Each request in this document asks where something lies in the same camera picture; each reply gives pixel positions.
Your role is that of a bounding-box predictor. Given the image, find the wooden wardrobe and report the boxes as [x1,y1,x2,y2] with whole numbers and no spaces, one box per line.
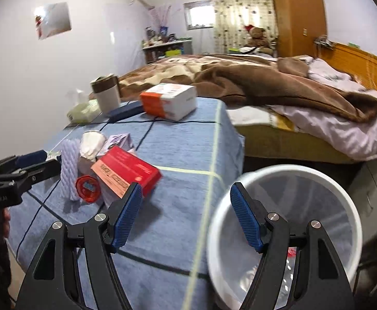
[267,0,328,59]

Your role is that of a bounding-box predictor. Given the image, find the brown fleece blanket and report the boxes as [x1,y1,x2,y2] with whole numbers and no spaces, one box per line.
[88,54,377,123]

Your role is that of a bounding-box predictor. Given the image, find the blue checked tablecloth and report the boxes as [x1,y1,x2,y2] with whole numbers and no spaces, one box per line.
[7,97,245,310]

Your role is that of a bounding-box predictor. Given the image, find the purple decorative branches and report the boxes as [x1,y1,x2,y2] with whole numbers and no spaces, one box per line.
[148,5,173,28]

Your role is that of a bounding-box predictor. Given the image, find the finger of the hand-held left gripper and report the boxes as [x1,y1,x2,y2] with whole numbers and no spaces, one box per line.
[0,149,48,176]
[12,159,62,189]

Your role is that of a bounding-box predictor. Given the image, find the red round can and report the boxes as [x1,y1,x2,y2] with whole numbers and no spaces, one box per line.
[75,174,102,205]

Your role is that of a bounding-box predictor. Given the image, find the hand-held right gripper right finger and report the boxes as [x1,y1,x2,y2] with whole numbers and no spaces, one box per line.
[230,182,357,310]

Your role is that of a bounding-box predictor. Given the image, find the cluttered wall shelf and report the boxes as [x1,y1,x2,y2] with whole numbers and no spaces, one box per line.
[142,26,194,64]

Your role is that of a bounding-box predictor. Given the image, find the small window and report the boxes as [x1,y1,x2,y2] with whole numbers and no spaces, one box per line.
[183,2,215,29]

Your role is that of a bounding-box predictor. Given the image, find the red cardboard box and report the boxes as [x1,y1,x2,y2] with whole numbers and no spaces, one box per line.
[91,146,162,201]

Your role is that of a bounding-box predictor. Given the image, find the wall poster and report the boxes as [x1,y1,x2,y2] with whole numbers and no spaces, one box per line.
[33,2,72,40]

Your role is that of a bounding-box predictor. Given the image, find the yellow mattress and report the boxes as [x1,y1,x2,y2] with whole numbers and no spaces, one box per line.
[234,116,363,165]

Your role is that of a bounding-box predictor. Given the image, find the dark blue glasses case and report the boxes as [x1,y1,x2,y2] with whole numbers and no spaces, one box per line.
[107,101,144,120]

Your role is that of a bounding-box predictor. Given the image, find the brown teddy bear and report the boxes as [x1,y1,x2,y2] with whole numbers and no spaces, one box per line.
[243,24,273,54]

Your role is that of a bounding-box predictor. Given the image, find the orange and white tissue pack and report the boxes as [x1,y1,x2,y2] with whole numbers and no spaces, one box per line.
[139,83,198,121]

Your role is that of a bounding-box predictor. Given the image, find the wooden headboard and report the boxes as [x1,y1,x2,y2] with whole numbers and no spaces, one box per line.
[318,42,377,110]

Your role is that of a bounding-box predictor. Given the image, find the patterned curtain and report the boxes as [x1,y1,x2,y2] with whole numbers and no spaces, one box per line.
[208,0,279,55]

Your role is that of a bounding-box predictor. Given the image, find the cream paper bag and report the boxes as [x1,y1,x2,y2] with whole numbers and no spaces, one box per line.
[79,130,106,176]

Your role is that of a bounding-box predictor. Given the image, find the purple drink carton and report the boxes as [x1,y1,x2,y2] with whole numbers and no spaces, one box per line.
[96,133,136,160]

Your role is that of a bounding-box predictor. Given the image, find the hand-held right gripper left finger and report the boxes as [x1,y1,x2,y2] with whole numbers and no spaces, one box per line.
[14,182,144,310]

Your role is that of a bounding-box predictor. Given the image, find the pale yellow soft tissue pack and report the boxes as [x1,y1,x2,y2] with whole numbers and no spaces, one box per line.
[66,90,102,124]

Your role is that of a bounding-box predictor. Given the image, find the pink quilt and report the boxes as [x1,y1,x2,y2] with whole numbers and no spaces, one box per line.
[227,56,377,162]

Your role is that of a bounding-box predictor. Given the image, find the beige cup with brown band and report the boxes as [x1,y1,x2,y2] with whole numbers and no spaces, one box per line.
[90,74,122,115]

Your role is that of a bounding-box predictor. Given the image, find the white round waste bin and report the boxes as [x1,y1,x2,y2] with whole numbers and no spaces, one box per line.
[207,165,363,310]

